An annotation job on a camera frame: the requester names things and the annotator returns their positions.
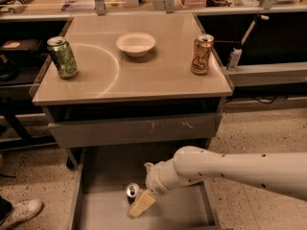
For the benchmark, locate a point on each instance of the blue silver redbull can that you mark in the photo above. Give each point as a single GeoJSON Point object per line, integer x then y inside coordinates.
{"type": "Point", "coordinates": [132, 192]}

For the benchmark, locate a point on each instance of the orange soda can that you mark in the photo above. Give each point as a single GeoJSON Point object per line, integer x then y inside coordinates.
{"type": "Point", "coordinates": [203, 46]}

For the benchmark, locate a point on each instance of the green soda can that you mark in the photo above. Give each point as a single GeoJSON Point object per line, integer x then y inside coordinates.
{"type": "Point", "coordinates": [62, 56]}

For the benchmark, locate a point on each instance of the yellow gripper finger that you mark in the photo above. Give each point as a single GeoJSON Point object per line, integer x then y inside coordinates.
{"type": "Point", "coordinates": [143, 202]}

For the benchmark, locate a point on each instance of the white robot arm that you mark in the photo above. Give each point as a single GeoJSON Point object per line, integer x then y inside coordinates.
{"type": "Point", "coordinates": [281, 173]}

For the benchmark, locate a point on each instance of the white paper bowl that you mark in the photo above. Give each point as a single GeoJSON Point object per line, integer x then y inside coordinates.
{"type": "Point", "coordinates": [135, 44]}

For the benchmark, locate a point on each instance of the grey drawer cabinet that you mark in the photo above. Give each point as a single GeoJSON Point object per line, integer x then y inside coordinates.
{"type": "Point", "coordinates": [112, 85]}

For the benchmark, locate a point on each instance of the open middle drawer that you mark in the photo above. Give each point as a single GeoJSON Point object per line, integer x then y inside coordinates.
{"type": "Point", "coordinates": [101, 202]}

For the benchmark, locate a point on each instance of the grey top drawer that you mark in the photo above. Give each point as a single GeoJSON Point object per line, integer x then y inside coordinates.
{"type": "Point", "coordinates": [135, 130]}

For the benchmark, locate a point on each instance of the white sneaker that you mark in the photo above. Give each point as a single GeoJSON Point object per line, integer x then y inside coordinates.
{"type": "Point", "coordinates": [21, 212]}

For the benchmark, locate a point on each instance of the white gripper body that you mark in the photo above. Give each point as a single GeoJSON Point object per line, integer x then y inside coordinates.
{"type": "Point", "coordinates": [153, 178]}

